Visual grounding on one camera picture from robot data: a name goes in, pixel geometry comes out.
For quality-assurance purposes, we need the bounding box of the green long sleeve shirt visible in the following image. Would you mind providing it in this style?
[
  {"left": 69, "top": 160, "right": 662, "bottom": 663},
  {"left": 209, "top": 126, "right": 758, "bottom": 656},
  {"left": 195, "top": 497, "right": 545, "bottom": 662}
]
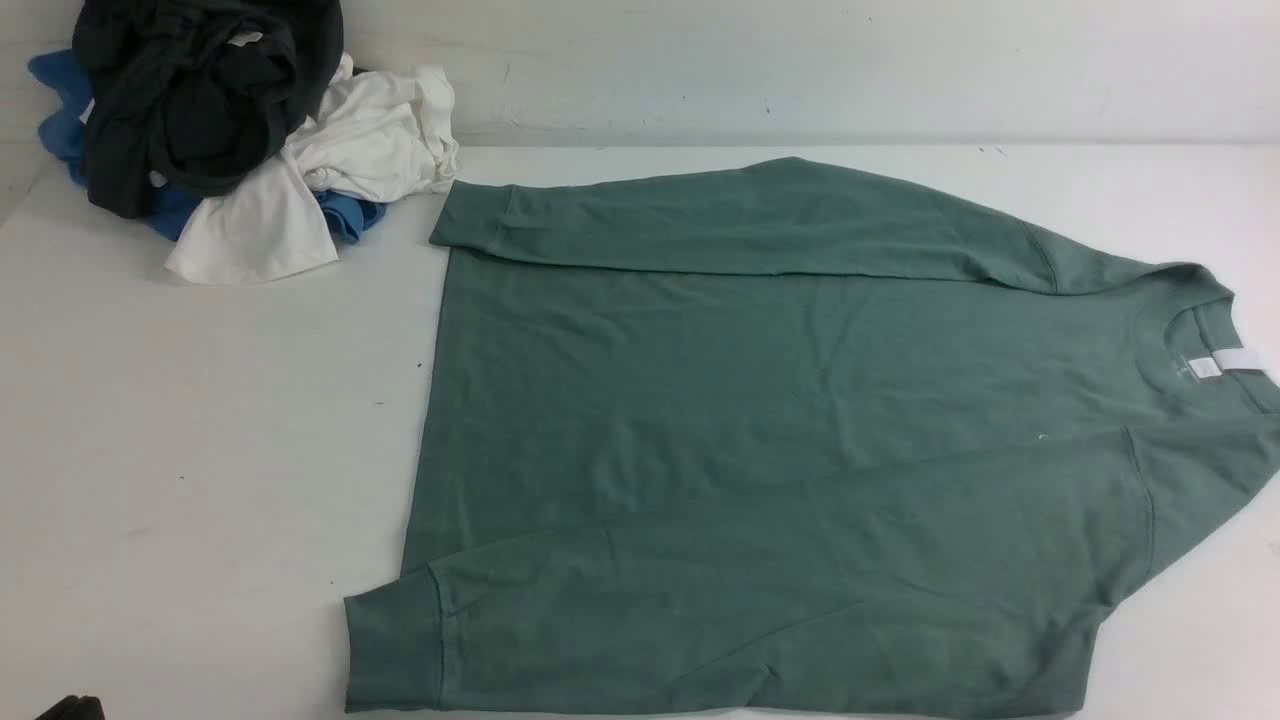
[{"left": 344, "top": 158, "right": 1277, "bottom": 719}]

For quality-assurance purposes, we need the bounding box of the blue crumpled garment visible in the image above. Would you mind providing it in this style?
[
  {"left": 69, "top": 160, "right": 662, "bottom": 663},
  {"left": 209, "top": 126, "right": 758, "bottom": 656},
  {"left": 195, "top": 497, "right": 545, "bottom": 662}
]
[{"left": 27, "top": 49, "right": 387, "bottom": 245}]

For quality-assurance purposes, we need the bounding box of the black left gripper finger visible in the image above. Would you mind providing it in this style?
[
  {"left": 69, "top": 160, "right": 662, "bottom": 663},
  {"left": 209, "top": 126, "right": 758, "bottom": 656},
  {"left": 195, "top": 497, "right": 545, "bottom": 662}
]
[{"left": 36, "top": 694, "right": 105, "bottom": 720}]

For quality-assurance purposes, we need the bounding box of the white crumpled shirt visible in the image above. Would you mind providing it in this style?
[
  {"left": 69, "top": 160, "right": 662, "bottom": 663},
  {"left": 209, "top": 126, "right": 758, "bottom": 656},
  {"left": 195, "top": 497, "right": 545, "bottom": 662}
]
[{"left": 166, "top": 55, "right": 458, "bottom": 284}]

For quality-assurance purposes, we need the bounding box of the black crumpled garment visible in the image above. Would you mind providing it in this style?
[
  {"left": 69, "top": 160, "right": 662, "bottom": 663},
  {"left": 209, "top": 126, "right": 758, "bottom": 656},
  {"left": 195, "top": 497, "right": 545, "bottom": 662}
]
[{"left": 72, "top": 1, "right": 344, "bottom": 219}]

